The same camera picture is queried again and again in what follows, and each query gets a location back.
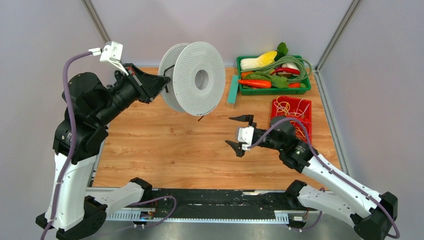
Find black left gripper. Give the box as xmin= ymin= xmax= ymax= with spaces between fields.
xmin=94 ymin=62 xmax=171 ymax=127

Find white perforated cable spool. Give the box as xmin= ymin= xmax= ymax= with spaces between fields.
xmin=158 ymin=41 xmax=226 ymax=117

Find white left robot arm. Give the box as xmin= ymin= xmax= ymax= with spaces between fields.
xmin=35 ymin=63 xmax=171 ymax=240

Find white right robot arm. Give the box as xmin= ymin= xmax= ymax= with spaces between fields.
xmin=226 ymin=114 xmax=401 ymax=240

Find green plastic vegetable tray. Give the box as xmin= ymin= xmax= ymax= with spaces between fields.
xmin=239 ymin=63 xmax=312 ymax=96

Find teal rectangular box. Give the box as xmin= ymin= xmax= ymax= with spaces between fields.
xmin=226 ymin=75 xmax=239 ymax=109

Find green toy lettuce leaf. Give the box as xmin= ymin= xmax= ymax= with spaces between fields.
xmin=241 ymin=72 xmax=289 ymax=89

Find green toy long beans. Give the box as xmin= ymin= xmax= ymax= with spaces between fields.
xmin=238 ymin=55 xmax=311 ymax=84

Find small orange toy carrot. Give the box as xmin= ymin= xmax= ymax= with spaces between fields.
xmin=288 ymin=82 xmax=302 ymax=89

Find red toy chili pepper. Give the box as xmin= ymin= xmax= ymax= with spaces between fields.
xmin=271 ymin=67 xmax=300 ymax=75

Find toy napa cabbage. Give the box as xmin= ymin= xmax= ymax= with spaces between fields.
xmin=240 ymin=50 xmax=278 ymax=71

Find white toy mushroom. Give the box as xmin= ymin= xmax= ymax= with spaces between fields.
xmin=277 ymin=62 xmax=299 ymax=78

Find green toy leafy sprig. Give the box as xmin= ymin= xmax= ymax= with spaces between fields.
xmin=274 ymin=42 xmax=289 ymax=62

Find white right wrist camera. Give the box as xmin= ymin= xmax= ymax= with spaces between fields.
xmin=236 ymin=126 xmax=255 ymax=151

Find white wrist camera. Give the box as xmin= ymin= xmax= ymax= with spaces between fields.
xmin=88 ymin=41 xmax=129 ymax=76
xmin=236 ymin=126 xmax=255 ymax=151

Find white thin wires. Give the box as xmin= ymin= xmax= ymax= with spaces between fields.
xmin=274 ymin=97 xmax=311 ymax=119

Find yellow thin wires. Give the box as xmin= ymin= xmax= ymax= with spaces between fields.
xmin=273 ymin=96 xmax=312 ymax=142

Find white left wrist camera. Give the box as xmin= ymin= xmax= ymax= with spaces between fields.
xmin=88 ymin=41 xmax=129 ymax=76

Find red plastic cable bin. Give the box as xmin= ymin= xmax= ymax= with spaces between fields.
xmin=270 ymin=95 xmax=312 ymax=141

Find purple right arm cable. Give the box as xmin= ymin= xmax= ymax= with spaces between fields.
xmin=248 ymin=117 xmax=401 ymax=240

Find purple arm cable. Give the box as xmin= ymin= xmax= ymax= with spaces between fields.
xmin=248 ymin=117 xmax=401 ymax=240
xmin=39 ymin=51 xmax=178 ymax=240

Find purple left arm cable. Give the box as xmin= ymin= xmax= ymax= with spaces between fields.
xmin=39 ymin=51 xmax=178 ymax=240

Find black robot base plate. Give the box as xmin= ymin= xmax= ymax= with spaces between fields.
xmin=131 ymin=188 xmax=311 ymax=225

